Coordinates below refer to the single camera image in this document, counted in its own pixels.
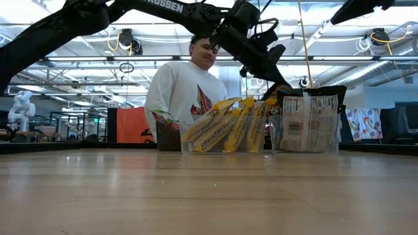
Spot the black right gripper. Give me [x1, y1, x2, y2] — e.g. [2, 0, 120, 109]
[329, 0, 396, 25]

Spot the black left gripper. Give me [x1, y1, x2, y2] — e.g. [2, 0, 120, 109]
[210, 2, 293, 88]

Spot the black Maruchan fire noodle packet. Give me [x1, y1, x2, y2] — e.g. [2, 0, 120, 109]
[276, 86, 347, 153]
[260, 84, 293, 116]

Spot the clear plastic bin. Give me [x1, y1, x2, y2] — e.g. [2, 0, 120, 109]
[179, 114, 266, 155]
[269, 114, 341, 155]

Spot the person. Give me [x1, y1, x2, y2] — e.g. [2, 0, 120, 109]
[144, 34, 229, 143]

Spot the white patterned cloth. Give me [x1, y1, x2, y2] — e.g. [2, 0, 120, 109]
[345, 108, 383, 142]

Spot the dark tinted plastic bin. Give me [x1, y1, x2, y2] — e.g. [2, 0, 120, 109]
[155, 121, 182, 152]

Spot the small dark red cart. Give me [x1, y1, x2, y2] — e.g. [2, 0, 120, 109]
[140, 128, 155, 144]

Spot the red partition panel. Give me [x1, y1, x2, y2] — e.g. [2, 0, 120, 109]
[107, 107, 154, 144]

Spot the black ceiling cord reel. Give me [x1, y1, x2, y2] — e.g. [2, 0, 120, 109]
[130, 39, 144, 56]
[118, 29, 135, 48]
[370, 28, 391, 46]

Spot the yellow hanging power cable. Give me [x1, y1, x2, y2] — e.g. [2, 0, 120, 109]
[297, 0, 314, 89]

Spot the silver ventilation duct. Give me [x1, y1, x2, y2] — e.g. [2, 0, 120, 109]
[321, 60, 393, 92]

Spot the dark wall screen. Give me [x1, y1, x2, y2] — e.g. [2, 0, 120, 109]
[394, 102, 418, 131]

